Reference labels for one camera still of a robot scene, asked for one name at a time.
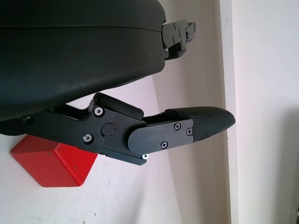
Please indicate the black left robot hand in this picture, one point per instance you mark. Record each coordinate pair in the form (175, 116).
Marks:
(70, 58)

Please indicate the red cube block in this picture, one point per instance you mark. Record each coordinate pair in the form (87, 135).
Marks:
(53, 163)

